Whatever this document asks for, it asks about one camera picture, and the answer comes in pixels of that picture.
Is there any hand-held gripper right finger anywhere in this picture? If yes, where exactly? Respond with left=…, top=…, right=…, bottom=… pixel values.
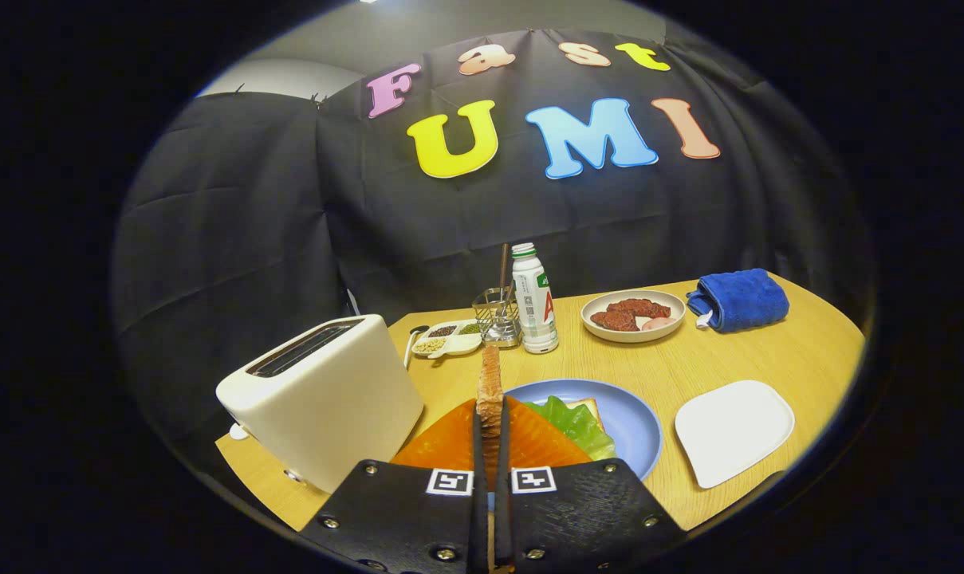
left=498, top=396, right=686, bottom=574

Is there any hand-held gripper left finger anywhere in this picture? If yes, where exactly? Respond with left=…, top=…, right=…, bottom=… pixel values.
left=300, top=397, right=489, bottom=574

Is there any green lettuce leaf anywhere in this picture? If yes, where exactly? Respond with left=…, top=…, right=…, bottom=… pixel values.
left=524, top=395, right=616, bottom=462

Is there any toasted brown bread slice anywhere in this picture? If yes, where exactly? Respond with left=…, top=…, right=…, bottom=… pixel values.
left=476, top=344, right=505, bottom=571

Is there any blue round plate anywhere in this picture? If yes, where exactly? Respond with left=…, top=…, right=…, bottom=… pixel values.
left=502, top=378, right=663, bottom=482

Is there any white bread slice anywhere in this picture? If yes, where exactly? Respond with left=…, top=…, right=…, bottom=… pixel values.
left=565, top=397, right=607, bottom=433

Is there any cream white toaster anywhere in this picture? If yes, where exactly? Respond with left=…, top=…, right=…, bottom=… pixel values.
left=215, top=314, right=425, bottom=495

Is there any white square dish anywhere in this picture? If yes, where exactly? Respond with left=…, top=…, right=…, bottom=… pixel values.
left=674, top=379, right=796, bottom=489

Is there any white divided condiment dish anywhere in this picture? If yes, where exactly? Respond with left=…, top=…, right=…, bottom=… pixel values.
left=411, top=319, right=484, bottom=360

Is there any beige round plate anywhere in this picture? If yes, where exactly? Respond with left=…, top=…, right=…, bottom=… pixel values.
left=580, top=289, right=687, bottom=344

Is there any white drink bottle green cap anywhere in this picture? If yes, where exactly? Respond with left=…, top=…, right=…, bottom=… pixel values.
left=511, top=242, right=560, bottom=355

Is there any blue folded towel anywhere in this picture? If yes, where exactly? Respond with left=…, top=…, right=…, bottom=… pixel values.
left=686, top=268, right=791, bottom=334

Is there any black backdrop cloth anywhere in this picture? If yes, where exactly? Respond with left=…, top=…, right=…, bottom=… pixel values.
left=111, top=28, right=873, bottom=479

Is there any white long-handled spoon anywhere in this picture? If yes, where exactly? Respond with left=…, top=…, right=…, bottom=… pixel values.
left=404, top=324, right=431, bottom=369

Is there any wire utensil holder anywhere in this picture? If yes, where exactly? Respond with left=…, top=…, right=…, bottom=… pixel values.
left=472, top=287, right=522, bottom=349

